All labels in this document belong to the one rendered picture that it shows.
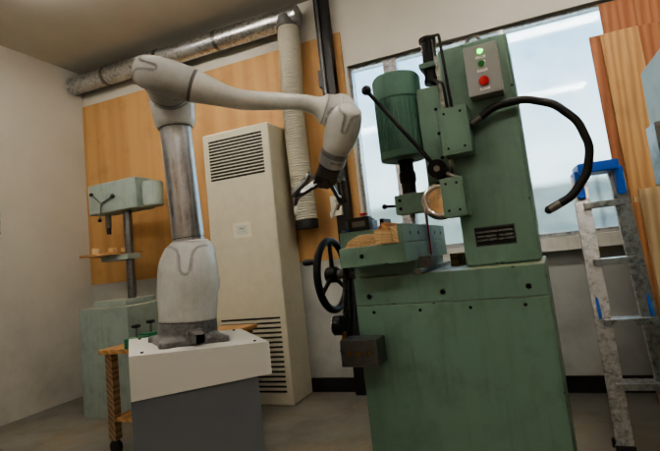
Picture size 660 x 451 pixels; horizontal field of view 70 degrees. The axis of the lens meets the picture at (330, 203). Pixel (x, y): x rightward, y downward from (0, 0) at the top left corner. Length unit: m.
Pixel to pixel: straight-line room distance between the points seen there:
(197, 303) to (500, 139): 1.02
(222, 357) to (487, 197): 0.91
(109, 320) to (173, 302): 2.20
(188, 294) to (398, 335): 0.65
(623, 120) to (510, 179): 1.45
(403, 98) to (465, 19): 1.62
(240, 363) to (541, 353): 0.81
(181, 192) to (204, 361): 0.56
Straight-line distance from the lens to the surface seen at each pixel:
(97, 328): 3.59
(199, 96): 1.48
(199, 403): 1.28
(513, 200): 1.56
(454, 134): 1.52
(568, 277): 2.99
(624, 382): 2.30
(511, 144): 1.58
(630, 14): 3.20
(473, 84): 1.57
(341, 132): 1.45
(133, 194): 3.55
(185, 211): 1.55
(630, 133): 2.92
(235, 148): 3.26
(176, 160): 1.58
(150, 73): 1.50
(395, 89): 1.72
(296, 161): 3.15
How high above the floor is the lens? 0.88
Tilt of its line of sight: 6 degrees up
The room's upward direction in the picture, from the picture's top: 6 degrees counter-clockwise
